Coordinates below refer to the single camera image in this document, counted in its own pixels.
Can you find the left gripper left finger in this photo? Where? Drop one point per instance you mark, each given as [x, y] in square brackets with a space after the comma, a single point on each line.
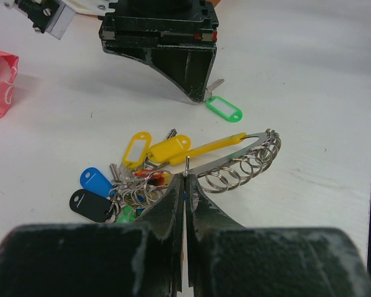
[142, 258]

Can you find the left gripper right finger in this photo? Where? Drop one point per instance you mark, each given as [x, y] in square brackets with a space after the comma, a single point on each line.
[228, 259]

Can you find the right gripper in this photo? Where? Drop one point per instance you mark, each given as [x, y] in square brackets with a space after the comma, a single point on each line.
[134, 26]

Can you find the key with green tag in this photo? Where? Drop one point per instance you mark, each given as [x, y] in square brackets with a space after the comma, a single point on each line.
[220, 106]

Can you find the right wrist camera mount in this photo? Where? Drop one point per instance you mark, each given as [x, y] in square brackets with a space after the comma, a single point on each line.
[54, 16]

